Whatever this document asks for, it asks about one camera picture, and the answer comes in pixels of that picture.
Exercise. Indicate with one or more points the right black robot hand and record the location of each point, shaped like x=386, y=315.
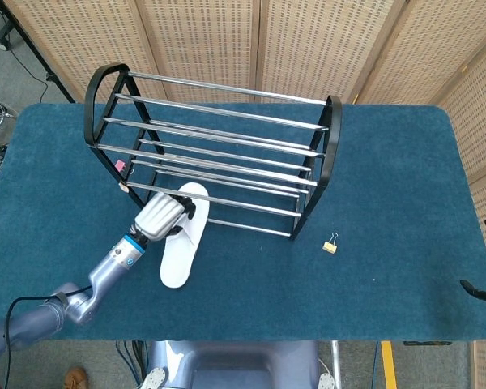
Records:
x=480, y=292

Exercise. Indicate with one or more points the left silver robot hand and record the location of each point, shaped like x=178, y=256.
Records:
x=160, y=215

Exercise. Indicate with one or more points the white slipper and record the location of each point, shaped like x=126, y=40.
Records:
x=180, y=259

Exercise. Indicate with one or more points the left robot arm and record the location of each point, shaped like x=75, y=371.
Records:
x=105, y=271

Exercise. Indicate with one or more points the black chrome shoe rack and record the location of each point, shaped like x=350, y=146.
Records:
x=335, y=133

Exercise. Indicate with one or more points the pink binder clip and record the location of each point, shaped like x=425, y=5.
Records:
x=120, y=165

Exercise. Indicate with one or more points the blue carpet table cover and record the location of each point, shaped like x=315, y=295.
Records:
x=348, y=283

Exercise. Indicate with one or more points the yellow binder clip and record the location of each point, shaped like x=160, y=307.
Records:
x=329, y=246

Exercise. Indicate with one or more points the silver metal table leg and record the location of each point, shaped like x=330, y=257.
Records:
x=335, y=356

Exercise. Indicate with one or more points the grey-blue robot torso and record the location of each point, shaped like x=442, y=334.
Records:
x=235, y=364

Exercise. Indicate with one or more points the black stand pole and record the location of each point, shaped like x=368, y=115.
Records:
x=52, y=78

